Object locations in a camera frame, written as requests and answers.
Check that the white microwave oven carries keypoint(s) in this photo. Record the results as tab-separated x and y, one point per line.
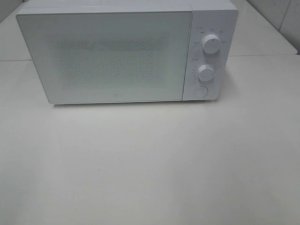
208	17

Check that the round white door button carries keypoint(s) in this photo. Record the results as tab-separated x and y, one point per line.
201	92

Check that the white microwave door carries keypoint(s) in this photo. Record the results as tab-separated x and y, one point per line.
106	58

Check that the white microwave knob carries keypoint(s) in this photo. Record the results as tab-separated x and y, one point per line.
211	43
205	73

